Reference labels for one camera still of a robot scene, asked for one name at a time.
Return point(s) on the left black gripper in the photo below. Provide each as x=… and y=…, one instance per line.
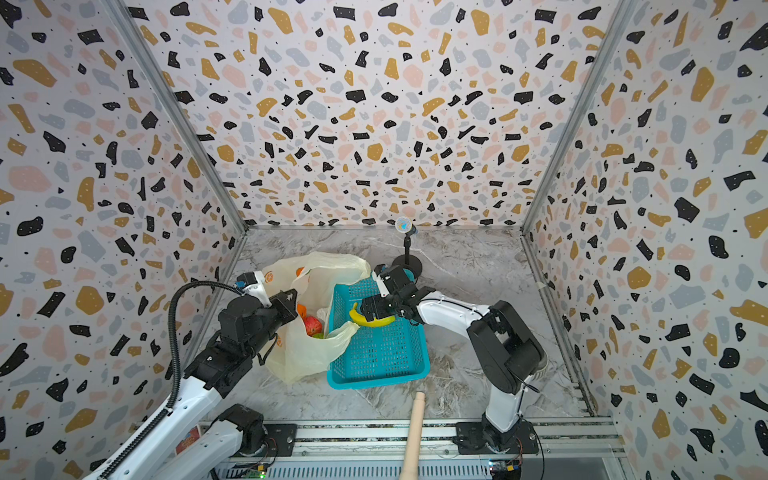
x=287, y=309

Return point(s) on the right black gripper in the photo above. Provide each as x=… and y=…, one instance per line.
x=384, y=303

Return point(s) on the yellow banana toy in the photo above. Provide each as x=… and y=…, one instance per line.
x=369, y=321

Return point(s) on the red strawberry toy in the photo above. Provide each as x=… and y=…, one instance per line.
x=313, y=326

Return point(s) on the cream plastic bag orange print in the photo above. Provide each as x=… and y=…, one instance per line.
x=307, y=345

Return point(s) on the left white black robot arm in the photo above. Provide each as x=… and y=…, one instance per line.
x=197, y=389

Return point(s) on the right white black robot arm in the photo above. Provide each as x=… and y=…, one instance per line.
x=509, y=354

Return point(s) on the teal plastic basket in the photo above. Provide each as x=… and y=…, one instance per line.
x=375, y=357

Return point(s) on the black stand round mirror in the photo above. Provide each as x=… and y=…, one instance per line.
x=407, y=260

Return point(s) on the red label tag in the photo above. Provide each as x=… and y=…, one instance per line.
x=192, y=436

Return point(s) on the wooden stick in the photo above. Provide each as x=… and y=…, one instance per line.
x=409, y=470

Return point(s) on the grey ribbed cup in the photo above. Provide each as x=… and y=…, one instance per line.
x=540, y=372

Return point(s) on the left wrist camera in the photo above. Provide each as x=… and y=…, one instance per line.
x=253, y=284

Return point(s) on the aluminium rail base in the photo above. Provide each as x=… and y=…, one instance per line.
x=546, y=448

